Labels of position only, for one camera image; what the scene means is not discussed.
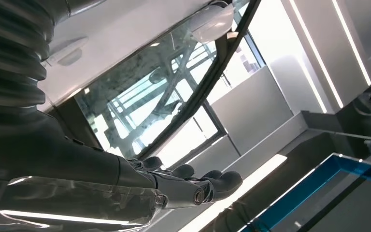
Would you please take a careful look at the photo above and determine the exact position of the blue metal shelf rack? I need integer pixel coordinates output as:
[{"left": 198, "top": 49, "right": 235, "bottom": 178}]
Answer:
[{"left": 236, "top": 153, "right": 371, "bottom": 232}]

